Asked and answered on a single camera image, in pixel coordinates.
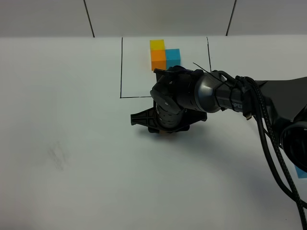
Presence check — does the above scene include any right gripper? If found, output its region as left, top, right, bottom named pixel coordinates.
left=148, top=102, right=207, bottom=133

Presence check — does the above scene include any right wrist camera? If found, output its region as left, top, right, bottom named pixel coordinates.
left=130, top=108, right=157, bottom=128

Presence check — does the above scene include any blue template block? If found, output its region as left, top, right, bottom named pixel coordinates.
left=165, top=49, right=181, bottom=69

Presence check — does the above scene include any yellow template block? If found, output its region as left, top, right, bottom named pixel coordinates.
left=150, top=39, right=165, bottom=51

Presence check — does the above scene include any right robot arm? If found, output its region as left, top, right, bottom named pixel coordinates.
left=148, top=66, right=307, bottom=171

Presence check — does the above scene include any orange template block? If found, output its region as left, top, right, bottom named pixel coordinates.
left=151, top=49, right=166, bottom=71

